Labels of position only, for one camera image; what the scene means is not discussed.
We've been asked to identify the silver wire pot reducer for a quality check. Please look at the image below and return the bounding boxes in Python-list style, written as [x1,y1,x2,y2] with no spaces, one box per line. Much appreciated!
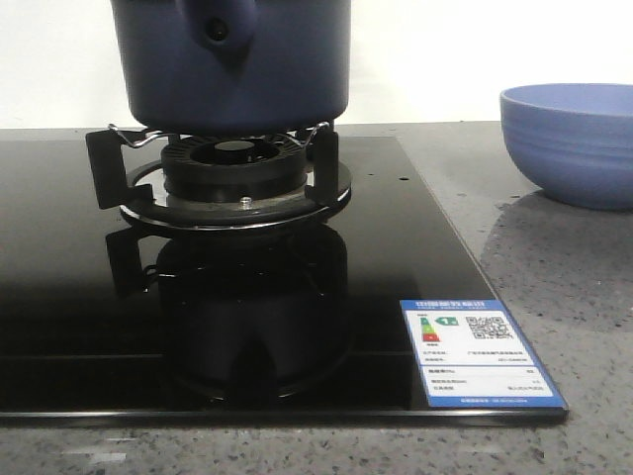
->
[108,121,334,148]

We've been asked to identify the light blue bowl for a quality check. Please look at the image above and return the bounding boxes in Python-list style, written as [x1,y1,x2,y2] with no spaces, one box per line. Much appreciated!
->
[499,83,632,210]

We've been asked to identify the dark blue cooking pot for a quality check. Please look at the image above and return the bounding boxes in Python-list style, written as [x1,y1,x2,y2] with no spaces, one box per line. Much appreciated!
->
[111,1,352,136]

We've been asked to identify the black right burner head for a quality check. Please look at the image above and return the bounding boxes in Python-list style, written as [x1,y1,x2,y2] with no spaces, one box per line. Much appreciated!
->
[161,136,308,203]

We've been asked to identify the black right pot support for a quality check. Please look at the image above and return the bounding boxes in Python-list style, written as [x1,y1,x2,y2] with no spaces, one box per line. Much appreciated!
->
[86,129,351,232]

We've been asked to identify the blue energy label sticker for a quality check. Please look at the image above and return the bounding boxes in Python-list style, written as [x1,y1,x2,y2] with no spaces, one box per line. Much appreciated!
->
[401,300,567,410]

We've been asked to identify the black glass gas cooktop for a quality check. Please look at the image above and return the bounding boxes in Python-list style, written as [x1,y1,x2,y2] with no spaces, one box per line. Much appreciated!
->
[1,138,568,427]

